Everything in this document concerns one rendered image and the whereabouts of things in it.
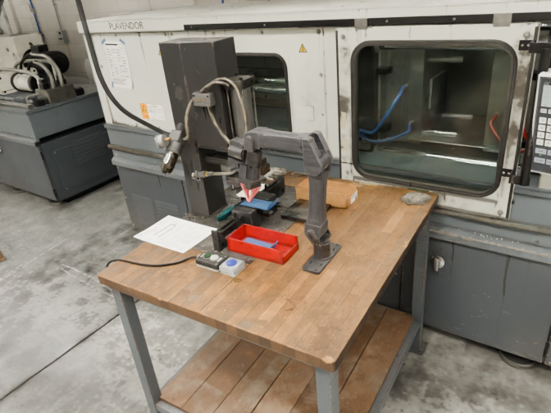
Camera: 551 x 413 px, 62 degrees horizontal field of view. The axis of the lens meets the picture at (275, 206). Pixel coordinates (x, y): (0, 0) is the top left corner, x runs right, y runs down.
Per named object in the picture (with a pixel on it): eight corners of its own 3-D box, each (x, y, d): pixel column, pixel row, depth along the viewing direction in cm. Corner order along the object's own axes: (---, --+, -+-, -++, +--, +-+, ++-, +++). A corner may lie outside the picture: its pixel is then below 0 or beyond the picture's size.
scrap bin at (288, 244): (283, 265, 165) (281, 251, 163) (228, 251, 178) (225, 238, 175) (298, 249, 174) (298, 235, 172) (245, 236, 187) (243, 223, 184)
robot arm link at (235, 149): (224, 160, 166) (225, 129, 159) (238, 152, 172) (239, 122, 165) (250, 169, 161) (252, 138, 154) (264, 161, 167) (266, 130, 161)
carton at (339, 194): (346, 211, 200) (345, 195, 196) (296, 201, 212) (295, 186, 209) (357, 198, 209) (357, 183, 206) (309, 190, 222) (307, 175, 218)
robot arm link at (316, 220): (303, 238, 164) (305, 154, 147) (312, 229, 168) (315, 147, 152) (319, 243, 161) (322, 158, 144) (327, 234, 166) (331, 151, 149)
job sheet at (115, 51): (111, 88, 319) (98, 38, 304) (112, 88, 320) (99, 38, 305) (134, 90, 305) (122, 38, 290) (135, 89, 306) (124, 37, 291)
